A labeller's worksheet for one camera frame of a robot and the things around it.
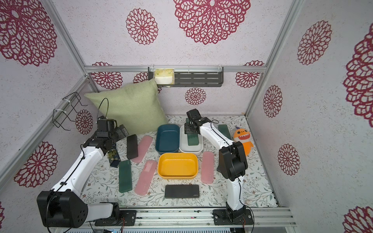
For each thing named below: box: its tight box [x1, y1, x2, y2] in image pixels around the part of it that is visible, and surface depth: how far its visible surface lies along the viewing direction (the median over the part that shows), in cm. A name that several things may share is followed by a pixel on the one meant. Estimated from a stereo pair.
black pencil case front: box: [164, 184, 200, 199], surface depth 83 cm
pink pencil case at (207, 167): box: [201, 150, 215, 184], surface depth 95 cm
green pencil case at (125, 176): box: [118, 159, 133, 194], surface depth 89 cm
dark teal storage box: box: [154, 124, 181, 154], surface depth 105 cm
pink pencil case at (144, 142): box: [131, 135, 153, 164], surface depth 105 cm
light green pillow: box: [84, 78, 169, 136], surface depth 89 cm
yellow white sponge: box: [153, 68, 175, 85], surface depth 92 cm
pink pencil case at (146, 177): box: [134, 160, 158, 196], surface depth 90 cm
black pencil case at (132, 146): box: [126, 133, 139, 160], surface depth 99 cm
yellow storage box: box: [157, 152, 199, 180], surface depth 94 cm
